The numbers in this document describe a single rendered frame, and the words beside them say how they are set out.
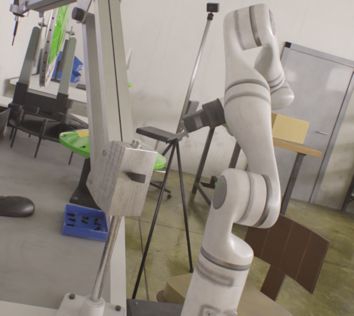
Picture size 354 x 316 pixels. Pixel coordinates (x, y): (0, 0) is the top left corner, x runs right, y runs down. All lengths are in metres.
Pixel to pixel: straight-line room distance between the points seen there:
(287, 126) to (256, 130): 3.40
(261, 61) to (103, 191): 0.62
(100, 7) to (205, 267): 0.48
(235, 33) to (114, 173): 0.49
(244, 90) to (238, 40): 0.17
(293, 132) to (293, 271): 2.67
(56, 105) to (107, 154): 1.32
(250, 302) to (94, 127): 1.07
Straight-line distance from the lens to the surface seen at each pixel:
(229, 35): 0.96
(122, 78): 0.70
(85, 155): 1.11
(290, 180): 4.32
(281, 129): 4.17
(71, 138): 1.17
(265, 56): 1.08
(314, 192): 6.74
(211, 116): 1.20
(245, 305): 1.59
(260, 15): 0.97
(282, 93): 1.23
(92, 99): 0.71
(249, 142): 0.81
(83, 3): 0.81
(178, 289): 1.52
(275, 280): 1.76
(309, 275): 1.67
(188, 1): 5.95
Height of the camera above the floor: 1.31
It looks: 9 degrees down
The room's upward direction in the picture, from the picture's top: 15 degrees clockwise
